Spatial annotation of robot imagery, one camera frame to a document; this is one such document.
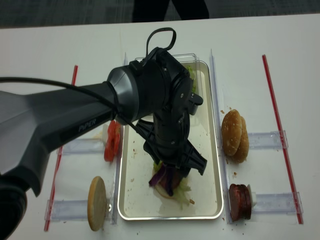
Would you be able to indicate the meat patty slice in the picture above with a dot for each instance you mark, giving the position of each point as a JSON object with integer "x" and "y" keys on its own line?
{"x": 237, "y": 202}
{"x": 246, "y": 202}

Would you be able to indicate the red strip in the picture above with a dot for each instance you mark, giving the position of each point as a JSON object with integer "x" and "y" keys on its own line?
{"x": 61, "y": 150}
{"x": 293, "y": 188}

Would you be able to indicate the bun bottom slice left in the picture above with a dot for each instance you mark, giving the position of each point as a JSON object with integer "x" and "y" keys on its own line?
{"x": 96, "y": 204}

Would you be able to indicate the sesame bun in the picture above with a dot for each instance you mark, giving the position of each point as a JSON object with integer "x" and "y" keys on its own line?
{"x": 243, "y": 148}
{"x": 231, "y": 132}

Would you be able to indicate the bun bottom on tray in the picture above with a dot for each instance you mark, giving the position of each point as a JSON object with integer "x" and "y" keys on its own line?
{"x": 162, "y": 191}

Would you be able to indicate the clear pusher track upper right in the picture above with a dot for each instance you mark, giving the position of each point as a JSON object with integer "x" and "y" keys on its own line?
{"x": 268, "y": 140}

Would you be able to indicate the sesame bun top inner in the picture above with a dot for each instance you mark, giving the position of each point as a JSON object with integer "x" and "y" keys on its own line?
{"x": 243, "y": 148}

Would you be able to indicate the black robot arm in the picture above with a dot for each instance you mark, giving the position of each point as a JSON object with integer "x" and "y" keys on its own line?
{"x": 153, "y": 96}

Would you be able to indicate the red strip right side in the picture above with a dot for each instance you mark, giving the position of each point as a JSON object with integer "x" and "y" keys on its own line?
{"x": 293, "y": 188}

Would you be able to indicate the clear pusher track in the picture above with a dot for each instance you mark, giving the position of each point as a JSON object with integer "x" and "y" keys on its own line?
{"x": 84, "y": 146}
{"x": 268, "y": 140}
{"x": 75, "y": 210}
{"x": 273, "y": 204}

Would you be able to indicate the white pusher block lower right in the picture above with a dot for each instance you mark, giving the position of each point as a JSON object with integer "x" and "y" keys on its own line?
{"x": 253, "y": 196}

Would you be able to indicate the clear pusher track lower right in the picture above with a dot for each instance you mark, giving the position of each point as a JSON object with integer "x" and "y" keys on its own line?
{"x": 273, "y": 204}

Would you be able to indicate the tomato slices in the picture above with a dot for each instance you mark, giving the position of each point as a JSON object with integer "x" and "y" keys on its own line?
{"x": 113, "y": 141}

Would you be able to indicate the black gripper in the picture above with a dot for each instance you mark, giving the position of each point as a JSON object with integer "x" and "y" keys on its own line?
{"x": 168, "y": 143}

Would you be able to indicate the red strip left side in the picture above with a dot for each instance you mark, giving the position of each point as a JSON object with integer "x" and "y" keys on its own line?
{"x": 61, "y": 150}

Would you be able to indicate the purple cabbage leaf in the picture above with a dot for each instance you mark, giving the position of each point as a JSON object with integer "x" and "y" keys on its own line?
{"x": 153, "y": 182}

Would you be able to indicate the meat patty slice inner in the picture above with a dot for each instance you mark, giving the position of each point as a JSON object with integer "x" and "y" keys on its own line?
{"x": 246, "y": 202}

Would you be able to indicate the sesame bun top outer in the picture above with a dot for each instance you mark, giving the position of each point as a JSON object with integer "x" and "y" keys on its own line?
{"x": 231, "y": 132}

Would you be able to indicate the meat patty on burger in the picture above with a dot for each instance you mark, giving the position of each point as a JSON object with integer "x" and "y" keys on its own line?
{"x": 175, "y": 180}

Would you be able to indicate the meat patty slice outer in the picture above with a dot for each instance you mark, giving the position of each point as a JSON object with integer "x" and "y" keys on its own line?
{"x": 237, "y": 202}

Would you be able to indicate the clear pusher track lower left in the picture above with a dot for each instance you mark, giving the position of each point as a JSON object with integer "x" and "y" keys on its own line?
{"x": 75, "y": 210}

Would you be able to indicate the green lettuce in container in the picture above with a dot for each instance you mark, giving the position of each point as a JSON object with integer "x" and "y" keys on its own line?
{"x": 193, "y": 78}

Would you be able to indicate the clear pusher track upper left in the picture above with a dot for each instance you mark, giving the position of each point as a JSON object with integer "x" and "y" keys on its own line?
{"x": 84, "y": 146}

